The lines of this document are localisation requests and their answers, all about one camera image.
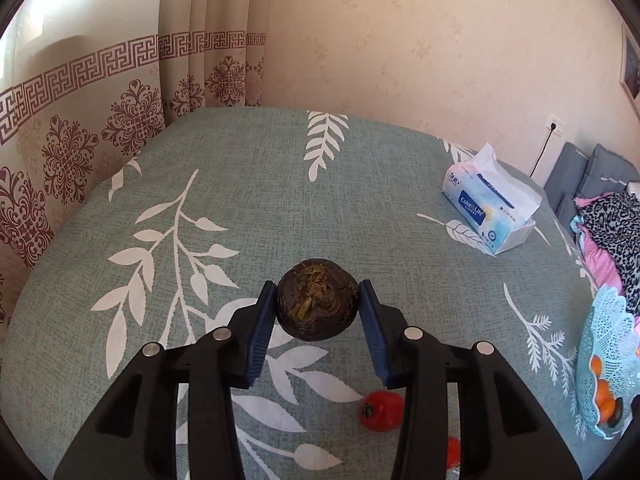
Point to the beige patterned curtain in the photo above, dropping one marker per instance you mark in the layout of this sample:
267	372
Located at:
100	110

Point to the dark water chestnut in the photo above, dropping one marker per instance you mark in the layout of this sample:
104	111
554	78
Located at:
317	300

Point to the framed wall picture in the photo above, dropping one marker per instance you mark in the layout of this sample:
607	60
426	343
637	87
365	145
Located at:
631	65

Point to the large orange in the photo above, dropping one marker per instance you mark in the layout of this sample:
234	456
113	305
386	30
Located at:
607	401

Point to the blue white tissue pack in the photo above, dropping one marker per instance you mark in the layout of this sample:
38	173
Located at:
492	205

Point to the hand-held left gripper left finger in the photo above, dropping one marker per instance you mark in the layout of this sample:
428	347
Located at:
262	332

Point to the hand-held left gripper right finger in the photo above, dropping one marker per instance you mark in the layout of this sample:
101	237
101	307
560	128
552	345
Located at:
372	332

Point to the grey sofa cushion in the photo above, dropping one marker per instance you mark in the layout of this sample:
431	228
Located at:
565	172
612	170

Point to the light blue lace basket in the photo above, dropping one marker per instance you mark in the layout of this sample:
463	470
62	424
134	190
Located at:
597	330

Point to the pink cloth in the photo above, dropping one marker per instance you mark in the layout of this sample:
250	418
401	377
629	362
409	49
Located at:
600	260

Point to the grey-green leaf print tablecloth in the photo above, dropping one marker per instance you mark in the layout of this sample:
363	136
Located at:
350	200

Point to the red tomato with calyx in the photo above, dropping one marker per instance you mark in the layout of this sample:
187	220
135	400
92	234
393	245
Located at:
382	412

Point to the white wall outlet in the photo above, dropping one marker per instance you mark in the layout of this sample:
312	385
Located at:
555	124

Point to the black patterned cloth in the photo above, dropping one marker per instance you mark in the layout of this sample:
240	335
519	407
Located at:
615	230

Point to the red cherry tomato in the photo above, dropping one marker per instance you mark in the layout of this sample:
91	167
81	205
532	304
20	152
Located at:
454	452

